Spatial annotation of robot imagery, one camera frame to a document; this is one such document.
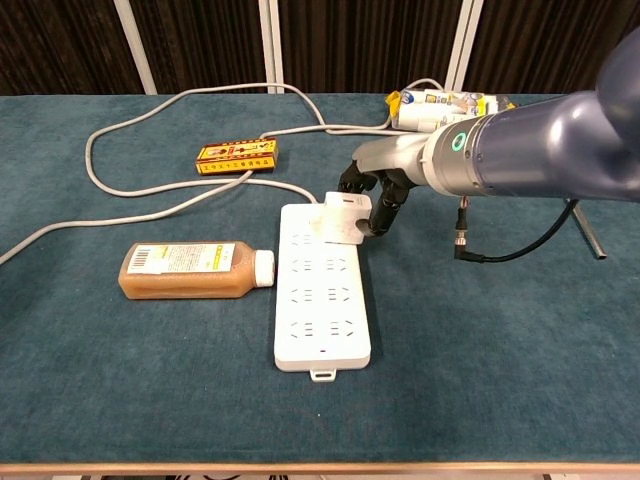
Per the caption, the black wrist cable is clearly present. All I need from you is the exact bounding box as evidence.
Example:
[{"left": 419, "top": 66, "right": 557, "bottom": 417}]
[{"left": 452, "top": 194, "right": 581, "bottom": 265}]

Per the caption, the pack of white bag rolls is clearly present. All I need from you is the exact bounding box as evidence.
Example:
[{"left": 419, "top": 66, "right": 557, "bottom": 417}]
[{"left": 385, "top": 88, "right": 519, "bottom": 134}]

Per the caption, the white power strip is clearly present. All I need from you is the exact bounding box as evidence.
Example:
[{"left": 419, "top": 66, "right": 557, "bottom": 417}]
[{"left": 273, "top": 202, "right": 373, "bottom": 384}]

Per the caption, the grey power strip cable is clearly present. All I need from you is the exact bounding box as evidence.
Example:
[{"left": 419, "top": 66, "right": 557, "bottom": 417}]
[{"left": 0, "top": 78, "right": 446, "bottom": 267}]

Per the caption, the yellow red cardboard box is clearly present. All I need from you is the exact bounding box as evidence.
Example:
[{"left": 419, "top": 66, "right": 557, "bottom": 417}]
[{"left": 194, "top": 136, "right": 280, "bottom": 177}]

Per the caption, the brown juice bottle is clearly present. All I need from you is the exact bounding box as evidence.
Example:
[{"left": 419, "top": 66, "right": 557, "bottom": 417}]
[{"left": 117, "top": 241, "right": 277, "bottom": 301}]

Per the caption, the white charger adapter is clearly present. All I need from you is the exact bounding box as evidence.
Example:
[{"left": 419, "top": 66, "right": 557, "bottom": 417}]
[{"left": 308, "top": 190, "right": 374, "bottom": 246}]

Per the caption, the white partition frame post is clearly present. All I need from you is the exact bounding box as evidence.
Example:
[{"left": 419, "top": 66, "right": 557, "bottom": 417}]
[
  {"left": 444, "top": 0, "right": 484, "bottom": 92},
  {"left": 257, "top": 0, "right": 285, "bottom": 95},
  {"left": 112, "top": 0, "right": 159, "bottom": 96}
]

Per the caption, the teal velvet table cloth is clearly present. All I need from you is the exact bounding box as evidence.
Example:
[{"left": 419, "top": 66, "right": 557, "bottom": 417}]
[{"left": 0, "top": 92, "right": 640, "bottom": 466}]

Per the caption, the thin metal rod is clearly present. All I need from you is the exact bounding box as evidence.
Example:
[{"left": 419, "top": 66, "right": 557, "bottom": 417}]
[{"left": 569, "top": 199, "right": 609, "bottom": 261}]

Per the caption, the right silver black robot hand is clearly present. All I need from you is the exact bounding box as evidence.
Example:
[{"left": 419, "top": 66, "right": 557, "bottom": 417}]
[{"left": 338, "top": 132, "right": 436, "bottom": 240}]

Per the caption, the dark brown pleated curtain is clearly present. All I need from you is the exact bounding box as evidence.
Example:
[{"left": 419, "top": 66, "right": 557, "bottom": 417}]
[{"left": 0, "top": 0, "right": 640, "bottom": 99}]

